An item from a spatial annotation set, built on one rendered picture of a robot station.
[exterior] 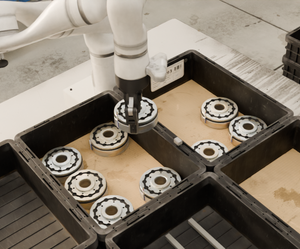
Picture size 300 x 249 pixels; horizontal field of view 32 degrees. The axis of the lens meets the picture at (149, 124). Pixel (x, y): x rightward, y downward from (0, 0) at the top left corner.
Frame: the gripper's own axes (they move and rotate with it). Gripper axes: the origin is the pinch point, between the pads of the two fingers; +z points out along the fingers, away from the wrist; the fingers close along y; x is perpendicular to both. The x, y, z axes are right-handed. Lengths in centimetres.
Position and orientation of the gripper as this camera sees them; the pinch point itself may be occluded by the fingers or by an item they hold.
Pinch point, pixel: (134, 120)
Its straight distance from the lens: 123.1
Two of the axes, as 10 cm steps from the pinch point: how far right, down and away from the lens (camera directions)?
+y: -0.7, 6.4, -7.6
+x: 10.0, 0.3, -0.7
